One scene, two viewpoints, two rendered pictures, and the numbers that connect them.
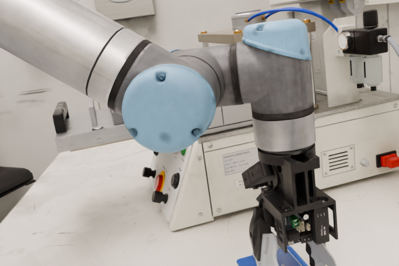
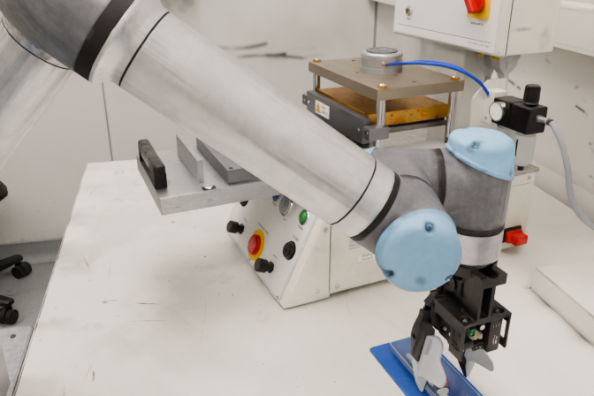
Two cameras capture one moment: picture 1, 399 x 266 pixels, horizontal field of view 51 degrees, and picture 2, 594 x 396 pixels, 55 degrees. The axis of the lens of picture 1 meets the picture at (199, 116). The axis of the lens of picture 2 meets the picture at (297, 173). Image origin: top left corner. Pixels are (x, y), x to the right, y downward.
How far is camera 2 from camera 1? 0.29 m
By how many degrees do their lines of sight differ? 13
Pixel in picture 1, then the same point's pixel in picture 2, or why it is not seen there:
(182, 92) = (448, 245)
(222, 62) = (430, 174)
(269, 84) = (475, 201)
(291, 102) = (491, 220)
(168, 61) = (421, 201)
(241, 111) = not seen: hidden behind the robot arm
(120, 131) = (235, 193)
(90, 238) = (184, 312)
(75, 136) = (184, 196)
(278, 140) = (470, 255)
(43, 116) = not seen: hidden behind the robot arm
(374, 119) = not seen: hidden behind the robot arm
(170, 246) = (287, 328)
